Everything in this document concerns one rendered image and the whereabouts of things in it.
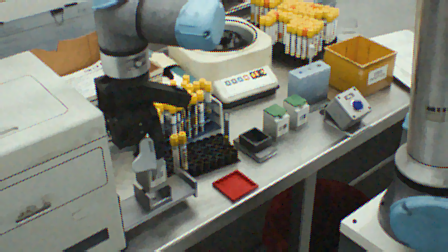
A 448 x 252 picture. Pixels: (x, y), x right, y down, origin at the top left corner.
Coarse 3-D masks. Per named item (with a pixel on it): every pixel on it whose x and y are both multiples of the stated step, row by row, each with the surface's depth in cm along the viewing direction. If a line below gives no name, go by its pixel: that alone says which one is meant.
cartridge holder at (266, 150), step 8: (256, 128) 124; (240, 136) 121; (248, 136) 124; (256, 136) 125; (264, 136) 122; (240, 144) 122; (248, 144) 120; (256, 144) 119; (264, 144) 120; (248, 152) 121; (256, 152) 120; (264, 152) 120; (272, 152) 120
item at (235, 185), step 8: (224, 176) 114; (232, 176) 115; (240, 176) 115; (216, 184) 112; (224, 184) 113; (232, 184) 113; (240, 184) 113; (248, 184) 113; (256, 184) 112; (224, 192) 110; (232, 192) 111; (240, 192) 111; (248, 192) 111; (232, 200) 109
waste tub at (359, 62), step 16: (336, 48) 145; (352, 48) 149; (368, 48) 147; (384, 48) 142; (336, 64) 141; (352, 64) 136; (368, 64) 134; (384, 64) 139; (336, 80) 143; (352, 80) 138; (368, 80) 138; (384, 80) 142
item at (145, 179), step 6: (162, 168) 99; (138, 174) 100; (144, 174) 98; (150, 174) 97; (162, 174) 99; (138, 180) 101; (144, 180) 99; (150, 180) 98; (156, 180) 99; (162, 180) 100; (144, 186) 100; (150, 186) 99; (156, 186) 100; (162, 186) 101; (150, 192) 99
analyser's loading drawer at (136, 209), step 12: (180, 168) 108; (168, 180) 109; (180, 180) 108; (192, 180) 105; (144, 192) 105; (156, 192) 106; (168, 192) 103; (180, 192) 106; (192, 192) 106; (120, 204) 103; (132, 204) 103; (144, 204) 102; (156, 204) 101; (168, 204) 103; (132, 216) 100; (144, 216) 100
